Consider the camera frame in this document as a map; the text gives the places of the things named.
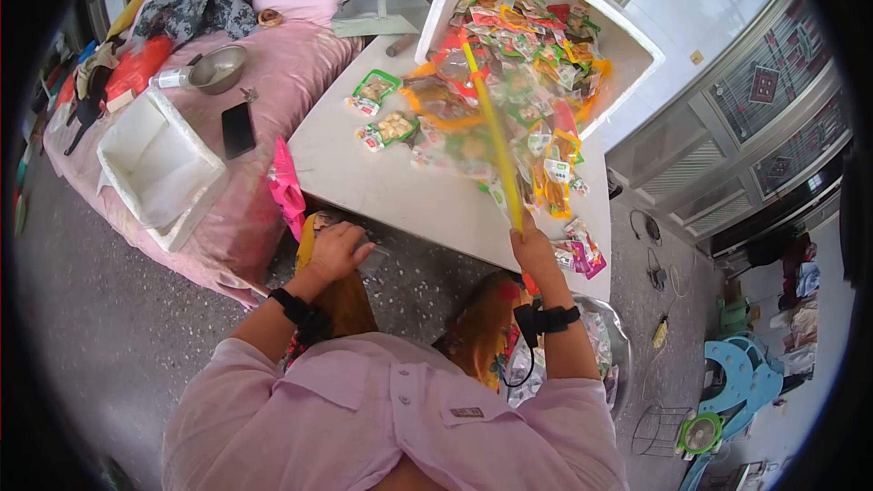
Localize black wrist band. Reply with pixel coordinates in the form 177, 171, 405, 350
267, 288, 335, 347
513, 303, 582, 350

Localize white bottle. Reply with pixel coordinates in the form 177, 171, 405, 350
149, 65, 195, 90

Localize black cable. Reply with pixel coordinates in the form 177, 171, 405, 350
627, 208, 672, 291

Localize grey dustpan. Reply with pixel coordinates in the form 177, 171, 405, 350
331, 0, 432, 40

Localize person's left hand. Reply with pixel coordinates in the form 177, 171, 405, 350
307, 221, 377, 287

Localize blue plastic chair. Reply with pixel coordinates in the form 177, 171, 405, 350
681, 333, 787, 491

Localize person's right hand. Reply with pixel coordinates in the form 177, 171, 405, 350
509, 210, 568, 296

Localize metal basin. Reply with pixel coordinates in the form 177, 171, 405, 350
508, 292, 634, 420

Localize red plastic bag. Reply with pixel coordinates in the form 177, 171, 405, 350
102, 34, 176, 105

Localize person's right fingers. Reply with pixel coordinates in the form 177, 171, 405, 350
509, 210, 547, 250

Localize metal bowl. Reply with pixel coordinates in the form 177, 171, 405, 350
187, 45, 248, 96

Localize pile of clothes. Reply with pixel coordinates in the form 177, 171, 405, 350
769, 230, 825, 377

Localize camouflage garment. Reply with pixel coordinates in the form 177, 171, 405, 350
131, 0, 260, 50

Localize person's left fingers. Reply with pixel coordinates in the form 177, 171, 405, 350
340, 222, 377, 266

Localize wire basket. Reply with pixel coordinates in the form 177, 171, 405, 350
631, 404, 693, 459

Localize yellow bolster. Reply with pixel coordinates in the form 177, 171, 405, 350
104, 0, 176, 43

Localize large white foam box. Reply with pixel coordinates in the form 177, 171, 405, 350
415, 0, 667, 142

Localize black phone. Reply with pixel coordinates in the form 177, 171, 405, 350
220, 101, 258, 161

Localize clear plastic bag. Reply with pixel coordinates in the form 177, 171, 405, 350
355, 243, 391, 281

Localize green fan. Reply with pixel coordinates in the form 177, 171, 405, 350
675, 412, 726, 459

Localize metal cabinet with patterned glass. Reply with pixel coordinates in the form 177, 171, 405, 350
606, 0, 855, 261

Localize white top table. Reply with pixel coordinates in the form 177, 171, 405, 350
286, 33, 613, 304

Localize pink bed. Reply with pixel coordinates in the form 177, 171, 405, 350
42, 0, 366, 309

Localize yellow stick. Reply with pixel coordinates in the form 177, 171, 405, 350
458, 27, 525, 234

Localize pink plastic bag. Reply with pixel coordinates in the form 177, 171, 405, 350
266, 135, 309, 243

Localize small white foam box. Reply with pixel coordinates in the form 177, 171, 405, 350
95, 86, 228, 255

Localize pile of snack packets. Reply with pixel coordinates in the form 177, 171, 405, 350
343, 0, 615, 282

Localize green plastic stool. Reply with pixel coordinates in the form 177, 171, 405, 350
715, 296, 755, 341

